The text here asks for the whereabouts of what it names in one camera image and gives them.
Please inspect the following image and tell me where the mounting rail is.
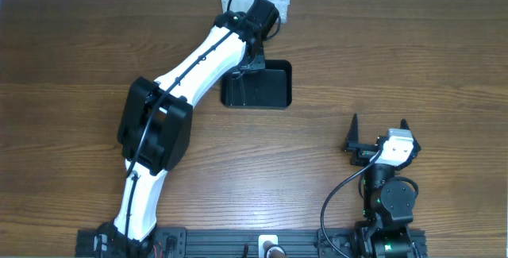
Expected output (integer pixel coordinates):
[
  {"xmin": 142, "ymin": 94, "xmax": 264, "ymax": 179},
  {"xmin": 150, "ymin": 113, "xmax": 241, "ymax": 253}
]
[{"xmin": 75, "ymin": 226, "xmax": 429, "ymax": 258}]

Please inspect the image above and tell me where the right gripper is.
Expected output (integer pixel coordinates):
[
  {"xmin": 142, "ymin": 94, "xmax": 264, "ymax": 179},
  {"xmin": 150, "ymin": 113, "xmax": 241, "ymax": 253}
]
[{"xmin": 343, "ymin": 113, "xmax": 421, "ymax": 168}]

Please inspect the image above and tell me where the black cable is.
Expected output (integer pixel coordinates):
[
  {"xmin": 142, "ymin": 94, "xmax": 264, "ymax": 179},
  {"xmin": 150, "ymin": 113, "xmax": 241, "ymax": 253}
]
[
  {"xmin": 319, "ymin": 148, "xmax": 384, "ymax": 258},
  {"xmin": 125, "ymin": 0, "xmax": 283, "ymax": 178}
]

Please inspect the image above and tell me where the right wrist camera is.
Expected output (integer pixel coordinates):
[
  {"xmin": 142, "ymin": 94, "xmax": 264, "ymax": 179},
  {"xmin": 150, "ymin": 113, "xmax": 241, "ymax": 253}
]
[{"xmin": 375, "ymin": 128, "xmax": 415, "ymax": 167}]

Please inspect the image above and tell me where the black tray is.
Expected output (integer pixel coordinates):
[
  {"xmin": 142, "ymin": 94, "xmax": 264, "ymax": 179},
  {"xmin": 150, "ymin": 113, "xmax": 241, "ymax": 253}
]
[{"xmin": 220, "ymin": 59, "xmax": 294, "ymax": 110}]

